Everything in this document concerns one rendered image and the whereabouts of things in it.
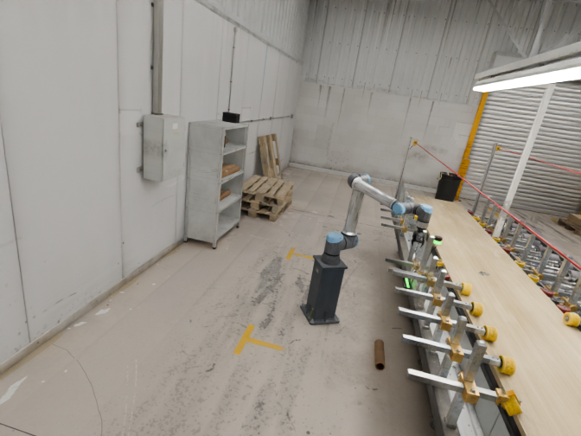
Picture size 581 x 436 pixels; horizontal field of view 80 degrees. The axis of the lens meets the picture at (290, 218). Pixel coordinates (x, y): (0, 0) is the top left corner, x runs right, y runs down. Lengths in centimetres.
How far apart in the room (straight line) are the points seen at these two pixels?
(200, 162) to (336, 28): 695
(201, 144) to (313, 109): 639
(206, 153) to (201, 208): 69
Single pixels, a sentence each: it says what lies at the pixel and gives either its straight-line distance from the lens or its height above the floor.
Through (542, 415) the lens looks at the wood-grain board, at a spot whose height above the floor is 90.
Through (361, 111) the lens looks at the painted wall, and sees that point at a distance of 1022.
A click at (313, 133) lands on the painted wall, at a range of 1036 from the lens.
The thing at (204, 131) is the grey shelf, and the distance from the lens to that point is 429.
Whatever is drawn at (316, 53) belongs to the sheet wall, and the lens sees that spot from 1043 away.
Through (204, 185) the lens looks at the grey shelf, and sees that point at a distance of 440.
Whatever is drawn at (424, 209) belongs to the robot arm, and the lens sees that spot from 276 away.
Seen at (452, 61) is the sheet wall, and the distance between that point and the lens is 1047.
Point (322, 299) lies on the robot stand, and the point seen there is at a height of 25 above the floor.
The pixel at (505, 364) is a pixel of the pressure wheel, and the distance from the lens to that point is 205.
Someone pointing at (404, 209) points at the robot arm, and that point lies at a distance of 271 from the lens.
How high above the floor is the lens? 201
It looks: 19 degrees down
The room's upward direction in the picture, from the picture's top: 9 degrees clockwise
